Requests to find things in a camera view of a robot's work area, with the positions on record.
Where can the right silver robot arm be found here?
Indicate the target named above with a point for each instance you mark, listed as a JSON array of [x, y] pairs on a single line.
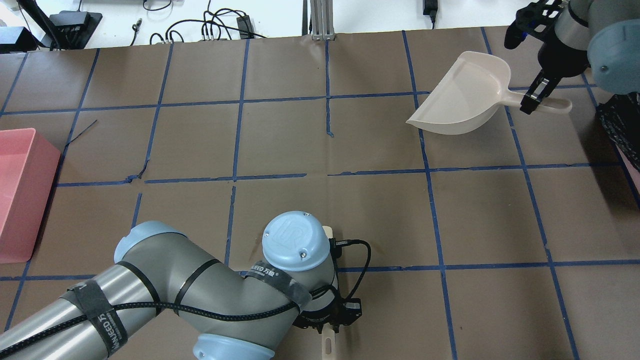
[[600, 35]]

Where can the black bag lined bin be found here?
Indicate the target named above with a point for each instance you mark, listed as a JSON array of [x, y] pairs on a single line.
[[620, 118]]

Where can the aluminium frame post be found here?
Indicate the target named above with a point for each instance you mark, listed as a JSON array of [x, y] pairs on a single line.
[[322, 20]]

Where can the black power adapter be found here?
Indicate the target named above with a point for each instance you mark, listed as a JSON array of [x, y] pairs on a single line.
[[245, 27]]

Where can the beige plastic dustpan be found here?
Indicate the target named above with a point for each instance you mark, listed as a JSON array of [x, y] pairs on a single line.
[[473, 89]]

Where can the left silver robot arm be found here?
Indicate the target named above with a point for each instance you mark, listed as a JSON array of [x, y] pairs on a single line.
[[238, 317]]

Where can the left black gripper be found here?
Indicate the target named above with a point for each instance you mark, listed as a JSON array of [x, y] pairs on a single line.
[[326, 327]]

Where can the pink plastic bin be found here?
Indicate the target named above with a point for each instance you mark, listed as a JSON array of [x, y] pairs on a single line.
[[28, 164]]

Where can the black laptop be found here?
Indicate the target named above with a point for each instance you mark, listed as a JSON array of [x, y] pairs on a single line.
[[66, 30]]

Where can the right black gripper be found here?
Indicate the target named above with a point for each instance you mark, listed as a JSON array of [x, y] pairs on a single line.
[[559, 58]]

